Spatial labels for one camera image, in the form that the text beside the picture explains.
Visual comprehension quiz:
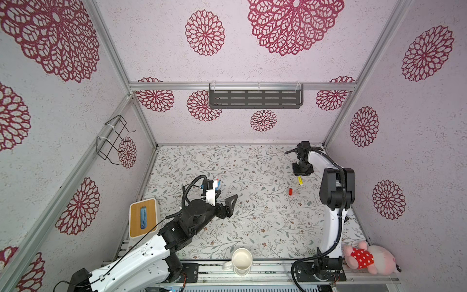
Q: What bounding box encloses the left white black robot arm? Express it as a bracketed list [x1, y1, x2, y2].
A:
[68, 195, 238, 292]

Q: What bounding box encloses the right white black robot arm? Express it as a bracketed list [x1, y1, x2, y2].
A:
[287, 141, 355, 281]

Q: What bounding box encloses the white ceramic mug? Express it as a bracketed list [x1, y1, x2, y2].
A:
[222, 248, 253, 276]

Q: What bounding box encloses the pink plush toy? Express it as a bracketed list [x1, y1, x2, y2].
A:
[343, 241, 401, 276]

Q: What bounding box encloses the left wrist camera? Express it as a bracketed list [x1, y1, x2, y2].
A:
[203, 180, 216, 206]

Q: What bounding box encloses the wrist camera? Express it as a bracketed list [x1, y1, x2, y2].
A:
[203, 180, 216, 206]
[285, 141, 313, 155]

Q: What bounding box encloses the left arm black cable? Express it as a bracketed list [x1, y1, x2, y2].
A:
[52, 174, 209, 292]

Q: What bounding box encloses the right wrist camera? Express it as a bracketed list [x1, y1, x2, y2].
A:
[285, 141, 313, 155]

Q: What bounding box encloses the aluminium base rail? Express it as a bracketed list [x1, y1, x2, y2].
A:
[163, 260, 400, 290]

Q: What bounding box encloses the dark grey wall shelf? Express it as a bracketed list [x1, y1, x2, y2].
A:
[208, 84, 304, 110]

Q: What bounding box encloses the black wire wall rack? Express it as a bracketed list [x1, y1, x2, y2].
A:
[96, 115, 137, 169]

